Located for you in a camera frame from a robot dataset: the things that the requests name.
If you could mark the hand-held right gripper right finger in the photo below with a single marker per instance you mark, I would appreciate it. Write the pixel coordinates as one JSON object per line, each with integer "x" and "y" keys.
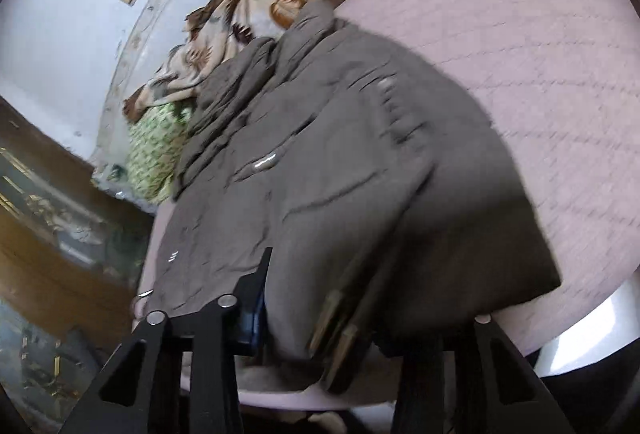
{"x": 480, "y": 364}

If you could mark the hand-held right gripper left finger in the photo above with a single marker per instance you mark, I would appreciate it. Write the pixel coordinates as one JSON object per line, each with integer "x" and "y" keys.
{"x": 250, "y": 319}

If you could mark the grey-brown quilted hooded jacket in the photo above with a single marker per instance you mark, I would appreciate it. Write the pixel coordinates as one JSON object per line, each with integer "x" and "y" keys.
{"x": 325, "y": 163}

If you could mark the green patterned pillow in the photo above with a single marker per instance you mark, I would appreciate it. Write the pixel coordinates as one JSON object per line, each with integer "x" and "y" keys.
{"x": 155, "y": 148}

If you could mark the clear plastic bag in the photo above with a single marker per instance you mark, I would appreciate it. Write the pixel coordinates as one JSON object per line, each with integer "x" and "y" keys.
{"x": 112, "y": 174}

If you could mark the wooden door with stained glass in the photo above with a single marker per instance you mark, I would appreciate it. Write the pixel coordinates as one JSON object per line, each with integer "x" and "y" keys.
{"x": 50, "y": 224}

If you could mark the pink quilted bed mattress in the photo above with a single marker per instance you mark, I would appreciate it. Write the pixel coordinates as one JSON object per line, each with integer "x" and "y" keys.
{"x": 525, "y": 38}

